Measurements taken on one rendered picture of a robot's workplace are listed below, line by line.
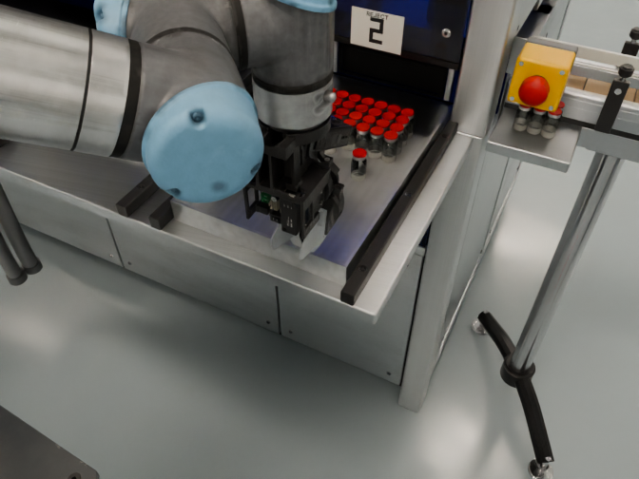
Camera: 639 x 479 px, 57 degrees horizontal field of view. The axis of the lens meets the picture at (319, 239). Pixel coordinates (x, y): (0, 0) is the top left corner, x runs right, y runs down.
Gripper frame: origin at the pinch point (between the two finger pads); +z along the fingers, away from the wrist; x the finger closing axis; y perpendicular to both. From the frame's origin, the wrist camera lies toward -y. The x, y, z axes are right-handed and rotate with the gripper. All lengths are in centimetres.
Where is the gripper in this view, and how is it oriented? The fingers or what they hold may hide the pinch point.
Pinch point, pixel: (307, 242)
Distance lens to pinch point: 73.1
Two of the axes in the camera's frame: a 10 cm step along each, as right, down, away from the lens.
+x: 8.9, 3.2, -3.2
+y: -4.5, 6.4, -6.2
